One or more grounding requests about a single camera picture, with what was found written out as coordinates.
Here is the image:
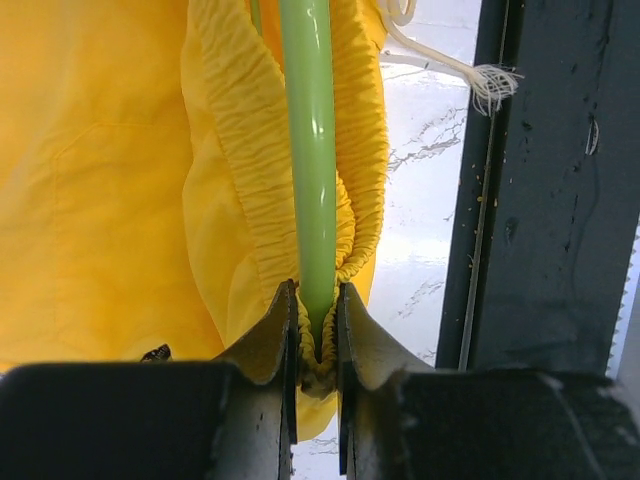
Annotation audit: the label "yellow shorts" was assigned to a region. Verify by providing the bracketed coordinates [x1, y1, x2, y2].
[0, 0, 524, 444]

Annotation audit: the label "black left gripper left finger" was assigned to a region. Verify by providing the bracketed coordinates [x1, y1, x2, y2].
[1, 281, 298, 479]

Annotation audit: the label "green hanger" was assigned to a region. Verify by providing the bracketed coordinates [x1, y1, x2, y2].
[278, 0, 336, 345]

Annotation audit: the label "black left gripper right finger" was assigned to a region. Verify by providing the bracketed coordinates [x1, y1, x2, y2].
[337, 284, 639, 479]

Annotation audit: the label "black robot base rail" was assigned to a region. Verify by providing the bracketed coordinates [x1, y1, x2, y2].
[435, 1, 639, 374]

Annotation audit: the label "white slotted cable duct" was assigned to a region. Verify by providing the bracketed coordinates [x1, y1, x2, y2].
[604, 259, 640, 381]

